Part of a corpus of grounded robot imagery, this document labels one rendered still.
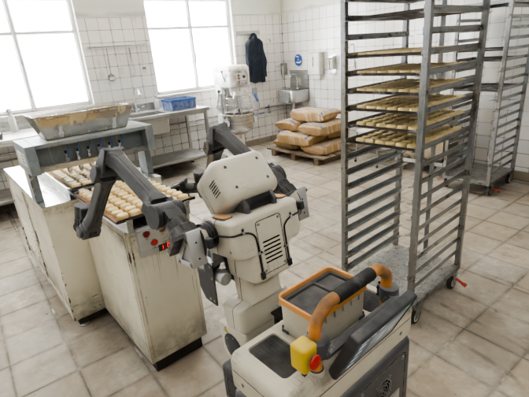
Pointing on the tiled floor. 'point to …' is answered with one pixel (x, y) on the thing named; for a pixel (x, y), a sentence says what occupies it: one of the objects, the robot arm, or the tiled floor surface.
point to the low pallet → (308, 154)
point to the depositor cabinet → (60, 245)
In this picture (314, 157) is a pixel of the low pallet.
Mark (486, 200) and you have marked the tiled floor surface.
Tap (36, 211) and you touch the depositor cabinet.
